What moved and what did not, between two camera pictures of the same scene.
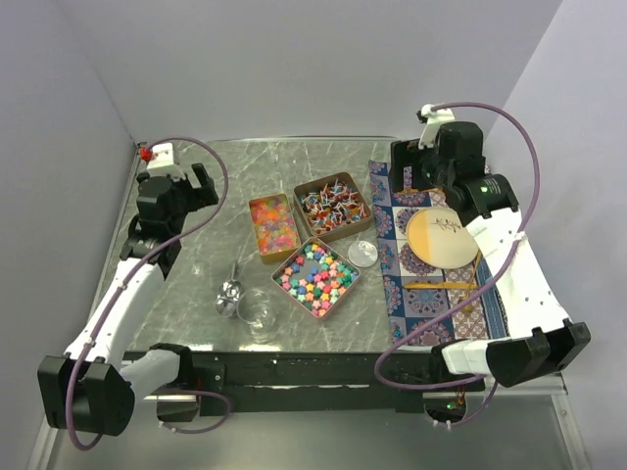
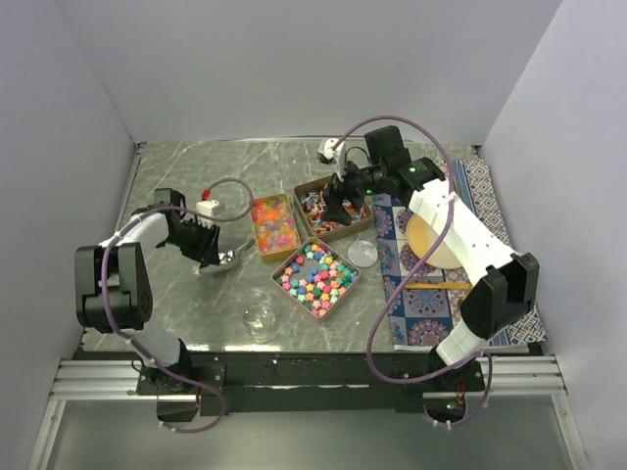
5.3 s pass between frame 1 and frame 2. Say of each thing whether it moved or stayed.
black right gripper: moved
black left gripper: moved
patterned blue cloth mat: stayed
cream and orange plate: stayed
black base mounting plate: stayed
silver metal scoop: moved
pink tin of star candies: stayed
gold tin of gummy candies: stayed
